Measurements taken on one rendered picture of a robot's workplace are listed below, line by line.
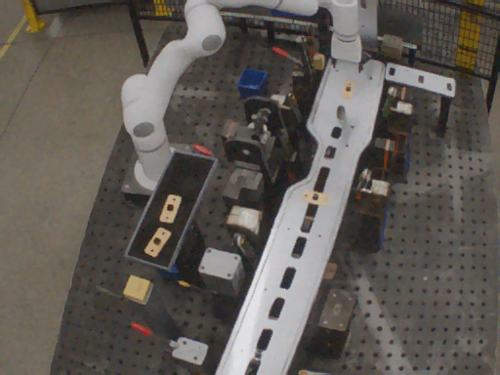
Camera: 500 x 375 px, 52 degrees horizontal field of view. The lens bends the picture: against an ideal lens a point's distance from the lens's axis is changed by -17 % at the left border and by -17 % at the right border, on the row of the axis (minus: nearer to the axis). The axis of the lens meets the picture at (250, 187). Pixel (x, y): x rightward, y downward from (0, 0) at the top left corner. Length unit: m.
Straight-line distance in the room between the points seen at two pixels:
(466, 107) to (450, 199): 0.51
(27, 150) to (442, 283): 2.68
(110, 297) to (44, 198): 1.40
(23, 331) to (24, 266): 0.41
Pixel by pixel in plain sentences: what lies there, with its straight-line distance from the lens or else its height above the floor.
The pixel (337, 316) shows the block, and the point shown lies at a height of 1.03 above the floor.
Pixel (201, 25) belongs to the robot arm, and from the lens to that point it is 1.64.
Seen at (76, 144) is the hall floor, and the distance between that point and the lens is 3.57.
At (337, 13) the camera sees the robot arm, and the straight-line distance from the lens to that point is 1.81.
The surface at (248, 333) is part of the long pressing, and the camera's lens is 1.62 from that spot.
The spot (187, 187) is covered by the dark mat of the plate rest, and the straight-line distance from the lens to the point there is 1.69.
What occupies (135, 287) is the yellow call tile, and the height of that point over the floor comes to 1.16.
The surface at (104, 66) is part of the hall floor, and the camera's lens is 4.00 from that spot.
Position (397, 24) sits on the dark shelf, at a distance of 2.38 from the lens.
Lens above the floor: 2.51
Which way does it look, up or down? 55 degrees down
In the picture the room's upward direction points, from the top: 11 degrees counter-clockwise
